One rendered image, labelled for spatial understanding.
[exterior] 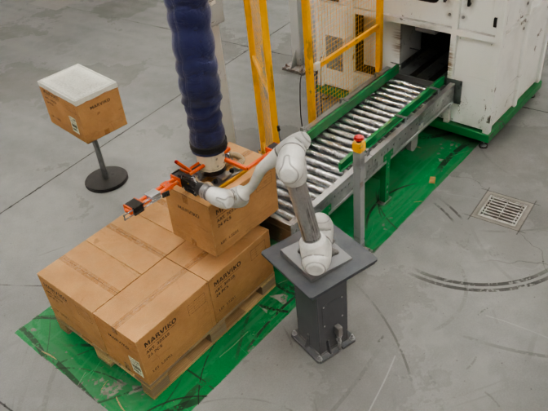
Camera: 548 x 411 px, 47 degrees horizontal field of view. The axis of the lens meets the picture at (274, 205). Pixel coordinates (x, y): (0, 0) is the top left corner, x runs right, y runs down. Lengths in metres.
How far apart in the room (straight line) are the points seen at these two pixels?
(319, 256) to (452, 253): 1.75
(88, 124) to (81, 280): 1.61
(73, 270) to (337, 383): 1.85
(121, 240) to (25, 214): 1.71
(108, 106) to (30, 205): 1.25
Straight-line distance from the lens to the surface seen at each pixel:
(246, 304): 4.52
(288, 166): 3.02
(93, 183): 6.04
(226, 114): 5.35
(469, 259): 4.88
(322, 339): 4.08
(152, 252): 4.28
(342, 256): 3.72
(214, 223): 3.79
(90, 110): 5.37
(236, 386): 4.12
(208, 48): 3.45
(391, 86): 5.90
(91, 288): 4.17
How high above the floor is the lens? 3.30
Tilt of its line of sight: 38 degrees down
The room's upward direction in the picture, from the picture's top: 6 degrees counter-clockwise
